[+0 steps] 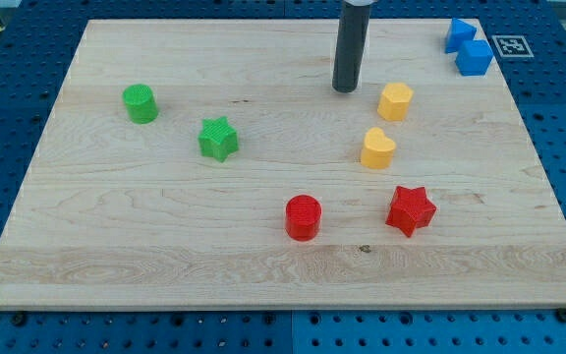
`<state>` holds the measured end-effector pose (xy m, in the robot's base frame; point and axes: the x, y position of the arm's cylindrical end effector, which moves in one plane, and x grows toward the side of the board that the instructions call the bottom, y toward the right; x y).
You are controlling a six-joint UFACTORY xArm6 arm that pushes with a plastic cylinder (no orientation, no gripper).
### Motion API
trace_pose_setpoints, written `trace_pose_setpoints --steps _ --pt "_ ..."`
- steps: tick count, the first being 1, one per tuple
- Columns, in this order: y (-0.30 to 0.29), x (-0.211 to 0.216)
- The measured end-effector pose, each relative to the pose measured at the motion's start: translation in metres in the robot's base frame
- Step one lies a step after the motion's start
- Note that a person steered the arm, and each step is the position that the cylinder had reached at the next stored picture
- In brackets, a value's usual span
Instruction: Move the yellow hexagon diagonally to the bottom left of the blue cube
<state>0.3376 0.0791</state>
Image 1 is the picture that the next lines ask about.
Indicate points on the green cylinder block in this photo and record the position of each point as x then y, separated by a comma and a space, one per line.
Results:
140, 103

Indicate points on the green star block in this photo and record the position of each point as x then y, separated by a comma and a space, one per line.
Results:
217, 138

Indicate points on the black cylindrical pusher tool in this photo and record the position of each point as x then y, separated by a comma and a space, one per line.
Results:
350, 44

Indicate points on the red cylinder block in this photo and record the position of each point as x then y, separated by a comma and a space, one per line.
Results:
302, 217

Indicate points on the red star block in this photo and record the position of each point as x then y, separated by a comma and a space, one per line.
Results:
410, 209

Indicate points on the yellow hexagon block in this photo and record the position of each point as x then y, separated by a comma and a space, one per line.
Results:
395, 101

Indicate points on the yellow heart block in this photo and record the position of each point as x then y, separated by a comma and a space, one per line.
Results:
378, 150

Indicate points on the white fiducial marker tag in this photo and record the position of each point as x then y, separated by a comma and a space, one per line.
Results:
512, 46

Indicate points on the blue triangle block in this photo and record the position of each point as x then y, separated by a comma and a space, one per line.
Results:
458, 32

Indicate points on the blue cube block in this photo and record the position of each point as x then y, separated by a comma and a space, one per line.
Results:
474, 57

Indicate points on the wooden board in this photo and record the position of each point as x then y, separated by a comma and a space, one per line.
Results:
118, 216

